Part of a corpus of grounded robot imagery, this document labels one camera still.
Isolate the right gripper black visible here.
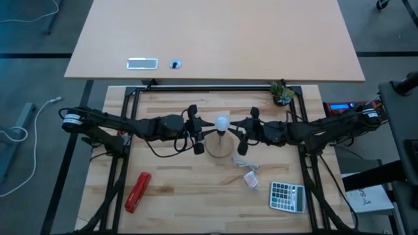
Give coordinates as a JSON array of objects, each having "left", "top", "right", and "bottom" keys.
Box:
[{"left": 228, "top": 107, "right": 267, "bottom": 156}]

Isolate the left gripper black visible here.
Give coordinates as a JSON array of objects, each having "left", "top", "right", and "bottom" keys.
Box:
[{"left": 185, "top": 104, "right": 217, "bottom": 155}]

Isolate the white lightbulb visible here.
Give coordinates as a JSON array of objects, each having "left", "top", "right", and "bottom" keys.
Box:
[{"left": 214, "top": 116, "right": 231, "bottom": 133}]

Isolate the wooden-base table lamp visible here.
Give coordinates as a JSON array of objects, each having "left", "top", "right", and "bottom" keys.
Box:
[{"left": 204, "top": 129, "right": 236, "bottom": 159}]

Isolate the clear lamp plug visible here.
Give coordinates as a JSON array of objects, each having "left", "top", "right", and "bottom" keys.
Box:
[{"left": 242, "top": 170, "right": 260, "bottom": 191}]

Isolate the small potted succulent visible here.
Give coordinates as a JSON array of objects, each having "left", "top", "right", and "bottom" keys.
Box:
[{"left": 269, "top": 79, "right": 295, "bottom": 107}]

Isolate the grey desk calculator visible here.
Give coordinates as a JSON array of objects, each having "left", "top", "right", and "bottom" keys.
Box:
[{"left": 268, "top": 181, "right": 307, "bottom": 214}]

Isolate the silver desk outlet plate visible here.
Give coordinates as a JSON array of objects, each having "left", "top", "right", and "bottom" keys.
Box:
[{"left": 126, "top": 57, "right": 159, "bottom": 71}]

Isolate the red stapler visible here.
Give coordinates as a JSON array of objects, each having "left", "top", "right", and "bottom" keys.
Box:
[{"left": 124, "top": 172, "right": 152, "bottom": 214}]

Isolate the beige desk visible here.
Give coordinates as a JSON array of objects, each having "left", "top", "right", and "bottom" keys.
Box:
[{"left": 64, "top": 0, "right": 366, "bottom": 82}]

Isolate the red device with blue display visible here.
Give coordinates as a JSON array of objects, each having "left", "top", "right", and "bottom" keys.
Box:
[{"left": 323, "top": 100, "right": 383, "bottom": 118}]

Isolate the white paper bag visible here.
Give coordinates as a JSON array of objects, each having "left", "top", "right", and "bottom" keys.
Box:
[{"left": 344, "top": 184, "right": 395, "bottom": 215}]

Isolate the black office chair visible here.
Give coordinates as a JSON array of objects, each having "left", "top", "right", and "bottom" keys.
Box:
[{"left": 341, "top": 70, "right": 418, "bottom": 235}]

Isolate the grey metal table foot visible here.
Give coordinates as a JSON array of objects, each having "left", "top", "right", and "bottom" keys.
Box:
[{"left": 0, "top": 102, "right": 37, "bottom": 183}]

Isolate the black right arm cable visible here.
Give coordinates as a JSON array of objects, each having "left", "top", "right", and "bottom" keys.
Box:
[{"left": 237, "top": 123, "right": 266, "bottom": 149}]

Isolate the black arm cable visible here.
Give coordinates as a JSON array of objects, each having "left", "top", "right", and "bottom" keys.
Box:
[
  {"left": 237, "top": 123, "right": 266, "bottom": 149},
  {"left": 142, "top": 110, "right": 197, "bottom": 159}
]

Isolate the clear lamp power cable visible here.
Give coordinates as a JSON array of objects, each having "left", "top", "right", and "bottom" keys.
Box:
[{"left": 231, "top": 157, "right": 261, "bottom": 174}]

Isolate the black aluminium rig frame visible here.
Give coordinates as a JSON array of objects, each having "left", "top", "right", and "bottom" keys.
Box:
[{"left": 76, "top": 84, "right": 357, "bottom": 235}]

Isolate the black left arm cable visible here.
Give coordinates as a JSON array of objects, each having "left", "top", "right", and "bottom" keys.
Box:
[{"left": 142, "top": 110, "right": 197, "bottom": 159}]

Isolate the white floor cable with plug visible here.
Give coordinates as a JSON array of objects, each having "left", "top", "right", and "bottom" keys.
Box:
[{"left": 0, "top": 96, "right": 63, "bottom": 198}]

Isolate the thin white floor cable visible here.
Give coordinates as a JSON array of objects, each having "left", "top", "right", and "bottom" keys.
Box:
[{"left": 0, "top": 0, "right": 60, "bottom": 24}]

